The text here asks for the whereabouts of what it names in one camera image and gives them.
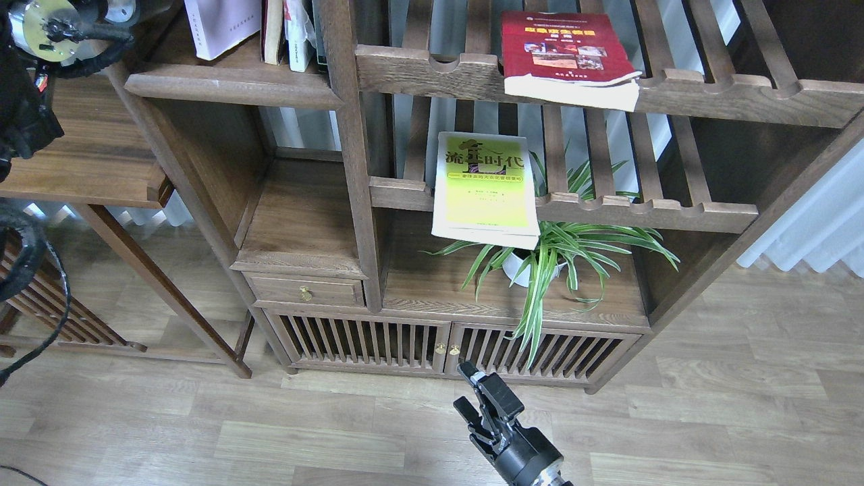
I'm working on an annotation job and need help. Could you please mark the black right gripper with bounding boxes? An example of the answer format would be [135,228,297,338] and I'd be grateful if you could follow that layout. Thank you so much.
[453,362,565,485]

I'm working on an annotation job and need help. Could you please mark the white lilac paperback book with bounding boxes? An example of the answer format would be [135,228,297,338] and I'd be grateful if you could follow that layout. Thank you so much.
[184,0,262,61]

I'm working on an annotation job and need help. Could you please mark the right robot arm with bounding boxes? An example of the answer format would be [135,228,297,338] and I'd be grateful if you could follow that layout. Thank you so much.
[454,360,571,485]

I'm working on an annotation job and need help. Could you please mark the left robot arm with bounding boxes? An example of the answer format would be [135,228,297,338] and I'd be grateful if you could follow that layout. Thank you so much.
[2,1,136,382]

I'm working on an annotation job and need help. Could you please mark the brass cabinet door knobs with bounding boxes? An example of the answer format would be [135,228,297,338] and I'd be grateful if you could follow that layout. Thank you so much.
[434,342,460,356]

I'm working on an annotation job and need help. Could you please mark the brass drawer knob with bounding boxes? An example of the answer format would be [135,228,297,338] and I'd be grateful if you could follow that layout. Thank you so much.
[298,286,314,302]

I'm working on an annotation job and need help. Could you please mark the yellow-green paperback book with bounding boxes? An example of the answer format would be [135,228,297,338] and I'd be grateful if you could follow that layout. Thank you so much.
[431,132,540,251]

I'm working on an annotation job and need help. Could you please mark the dark wooden bookshelf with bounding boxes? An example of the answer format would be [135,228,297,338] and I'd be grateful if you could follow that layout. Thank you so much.
[107,1,862,393]

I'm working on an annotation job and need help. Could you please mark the red paperback book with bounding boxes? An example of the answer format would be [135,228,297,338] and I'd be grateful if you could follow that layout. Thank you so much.
[501,10,642,113]

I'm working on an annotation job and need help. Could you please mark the white curtain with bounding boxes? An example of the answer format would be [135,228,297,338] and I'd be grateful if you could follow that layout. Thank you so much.
[736,141,863,277]

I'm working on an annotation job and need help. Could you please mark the dark upright book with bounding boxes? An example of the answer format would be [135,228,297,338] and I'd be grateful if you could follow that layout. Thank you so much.
[311,0,328,74]

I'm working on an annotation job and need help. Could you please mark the white plastic-wrapped upright book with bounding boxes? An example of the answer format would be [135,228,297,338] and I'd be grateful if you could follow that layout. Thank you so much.
[283,1,316,73]

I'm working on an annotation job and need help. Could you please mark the tan upright book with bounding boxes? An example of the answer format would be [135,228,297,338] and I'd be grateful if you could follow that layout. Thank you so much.
[260,0,284,65]

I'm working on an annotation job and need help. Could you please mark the wooden side table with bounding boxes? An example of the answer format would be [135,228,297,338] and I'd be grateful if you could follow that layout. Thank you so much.
[2,75,253,378]

